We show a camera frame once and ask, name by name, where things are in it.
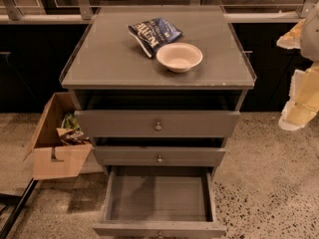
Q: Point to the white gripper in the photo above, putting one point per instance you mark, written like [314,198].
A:
[311,37]

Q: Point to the grey bottom drawer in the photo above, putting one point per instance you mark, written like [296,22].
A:
[159,202]

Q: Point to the grey drawer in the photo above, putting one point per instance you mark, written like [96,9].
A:
[159,156]
[128,123]
[159,202]

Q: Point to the grey drawer cabinet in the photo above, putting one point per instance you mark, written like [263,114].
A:
[112,72]

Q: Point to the grey middle drawer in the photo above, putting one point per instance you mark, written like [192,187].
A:
[159,156]

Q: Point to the grey top drawer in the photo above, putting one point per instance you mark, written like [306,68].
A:
[128,123]

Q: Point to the white paper bowl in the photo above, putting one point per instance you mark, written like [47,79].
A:
[179,57]

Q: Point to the blue chip bag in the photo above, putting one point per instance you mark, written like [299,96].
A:
[154,34]

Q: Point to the green snack bag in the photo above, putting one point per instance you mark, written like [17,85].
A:
[70,122]

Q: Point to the brown snack bag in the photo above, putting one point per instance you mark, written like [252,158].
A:
[69,136]

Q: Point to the cardboard box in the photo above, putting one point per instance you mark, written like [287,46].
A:
[52,159]

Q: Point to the black metal floor bar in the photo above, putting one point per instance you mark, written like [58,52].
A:
[18,202]

